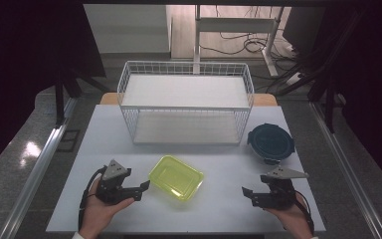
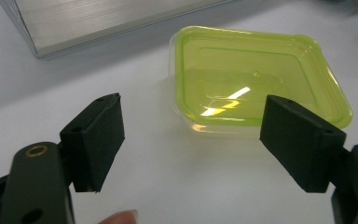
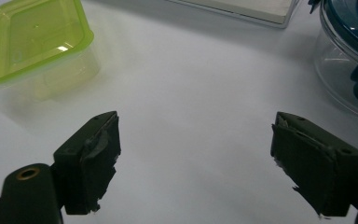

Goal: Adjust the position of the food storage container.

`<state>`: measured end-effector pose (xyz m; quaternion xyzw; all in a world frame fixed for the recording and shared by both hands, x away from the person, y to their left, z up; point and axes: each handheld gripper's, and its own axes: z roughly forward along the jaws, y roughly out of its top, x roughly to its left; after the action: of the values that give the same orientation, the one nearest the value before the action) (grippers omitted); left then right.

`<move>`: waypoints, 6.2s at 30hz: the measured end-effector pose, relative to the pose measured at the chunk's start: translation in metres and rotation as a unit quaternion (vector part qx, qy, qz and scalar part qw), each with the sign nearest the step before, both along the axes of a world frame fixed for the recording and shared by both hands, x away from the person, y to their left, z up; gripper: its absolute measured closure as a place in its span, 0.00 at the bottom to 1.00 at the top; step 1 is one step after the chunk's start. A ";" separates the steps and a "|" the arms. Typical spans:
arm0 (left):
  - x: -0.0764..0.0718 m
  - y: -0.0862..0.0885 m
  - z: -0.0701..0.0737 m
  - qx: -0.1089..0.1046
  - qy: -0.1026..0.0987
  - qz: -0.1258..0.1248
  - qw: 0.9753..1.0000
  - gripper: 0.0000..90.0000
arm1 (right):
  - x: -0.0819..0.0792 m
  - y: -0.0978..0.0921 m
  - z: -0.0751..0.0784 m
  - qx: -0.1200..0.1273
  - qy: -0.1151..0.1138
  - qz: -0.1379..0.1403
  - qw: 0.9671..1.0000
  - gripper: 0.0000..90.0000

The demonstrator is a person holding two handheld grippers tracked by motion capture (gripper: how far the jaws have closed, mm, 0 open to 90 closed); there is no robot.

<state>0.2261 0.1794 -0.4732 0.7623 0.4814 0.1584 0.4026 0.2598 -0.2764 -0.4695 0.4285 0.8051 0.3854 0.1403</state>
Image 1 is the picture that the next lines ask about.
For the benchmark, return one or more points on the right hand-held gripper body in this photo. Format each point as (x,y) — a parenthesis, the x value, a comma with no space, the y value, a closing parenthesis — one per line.
(278,195)

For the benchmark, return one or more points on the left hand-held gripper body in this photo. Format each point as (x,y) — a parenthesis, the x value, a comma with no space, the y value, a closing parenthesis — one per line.
(112,191)

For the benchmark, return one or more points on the round container with dark lid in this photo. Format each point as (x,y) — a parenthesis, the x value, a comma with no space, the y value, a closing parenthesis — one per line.
(271,142)

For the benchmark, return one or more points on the person's left hand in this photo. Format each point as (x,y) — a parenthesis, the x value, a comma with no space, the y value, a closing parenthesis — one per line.
(96,215)

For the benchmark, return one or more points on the person's right hand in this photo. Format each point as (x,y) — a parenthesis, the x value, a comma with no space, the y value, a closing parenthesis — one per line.
(295,222)

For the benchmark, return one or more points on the yellow-green rectangular plastic container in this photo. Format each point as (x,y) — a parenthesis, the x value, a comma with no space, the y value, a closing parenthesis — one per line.
(175,177)

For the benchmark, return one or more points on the black floor plate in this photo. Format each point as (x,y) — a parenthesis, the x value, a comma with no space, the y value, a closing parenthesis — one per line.
(69,141)

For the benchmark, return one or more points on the wooden table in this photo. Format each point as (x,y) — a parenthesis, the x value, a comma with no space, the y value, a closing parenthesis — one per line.
(107,99)

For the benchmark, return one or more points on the black metal stand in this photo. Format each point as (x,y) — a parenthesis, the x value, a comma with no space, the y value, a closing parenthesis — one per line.
(59,99)
(328,106)

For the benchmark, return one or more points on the white power strip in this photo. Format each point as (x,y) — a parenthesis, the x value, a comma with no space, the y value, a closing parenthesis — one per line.
(293,78)

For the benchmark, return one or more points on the dark curtain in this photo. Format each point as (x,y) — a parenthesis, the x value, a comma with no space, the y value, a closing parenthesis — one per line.
(371,83)
(23,66)

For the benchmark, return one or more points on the aluminium rail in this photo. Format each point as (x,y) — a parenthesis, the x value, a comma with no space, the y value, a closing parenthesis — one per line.
(348,169)
(36,169)

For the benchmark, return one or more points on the white desk frame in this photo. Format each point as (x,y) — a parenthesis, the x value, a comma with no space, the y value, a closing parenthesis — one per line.
(235,25)

